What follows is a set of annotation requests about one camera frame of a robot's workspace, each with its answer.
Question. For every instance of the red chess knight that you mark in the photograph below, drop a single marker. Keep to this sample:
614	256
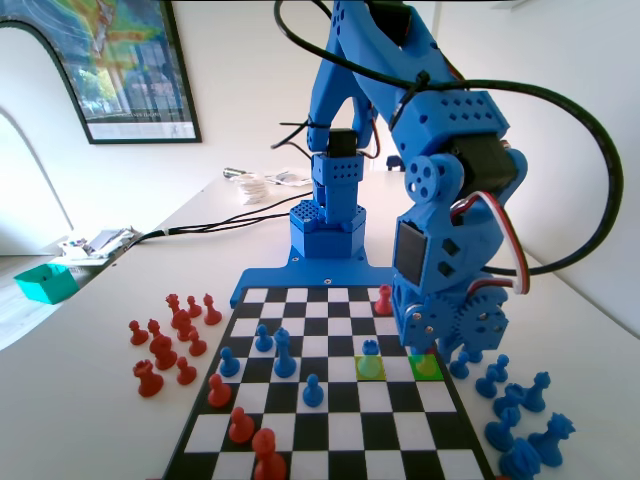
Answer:
182	322
162	352

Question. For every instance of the small metal cylinder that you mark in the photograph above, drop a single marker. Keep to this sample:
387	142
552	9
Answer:
231	172

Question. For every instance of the black zip tie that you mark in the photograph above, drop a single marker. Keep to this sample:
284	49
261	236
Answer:
315	123

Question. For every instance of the black framed map poster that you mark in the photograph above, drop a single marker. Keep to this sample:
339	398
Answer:
130	65

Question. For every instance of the white door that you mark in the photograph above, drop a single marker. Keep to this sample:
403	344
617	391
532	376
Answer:
386	145

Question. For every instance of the white arched panel dark edge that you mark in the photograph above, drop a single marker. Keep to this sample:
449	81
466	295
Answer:
25	75

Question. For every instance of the black and white chessboard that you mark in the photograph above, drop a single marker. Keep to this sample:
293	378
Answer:
345	400

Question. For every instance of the printed paper sheet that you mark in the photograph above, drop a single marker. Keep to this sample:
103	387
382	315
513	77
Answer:
287	178

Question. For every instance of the blue chess queen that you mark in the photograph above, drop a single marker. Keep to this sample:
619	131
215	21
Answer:
551	441

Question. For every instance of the teal plastic box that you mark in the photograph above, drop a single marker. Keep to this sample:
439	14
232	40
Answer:
45	285

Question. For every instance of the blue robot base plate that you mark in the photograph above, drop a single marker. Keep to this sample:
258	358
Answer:
300	277

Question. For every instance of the pile of papers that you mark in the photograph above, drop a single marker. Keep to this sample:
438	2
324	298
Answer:
100	240

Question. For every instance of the white paper stack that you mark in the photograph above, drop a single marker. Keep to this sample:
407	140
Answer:
252	190

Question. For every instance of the small blue plastic part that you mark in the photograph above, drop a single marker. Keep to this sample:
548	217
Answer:
394	162

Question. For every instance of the red chess rook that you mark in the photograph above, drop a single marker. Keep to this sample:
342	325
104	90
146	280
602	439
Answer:
147	380

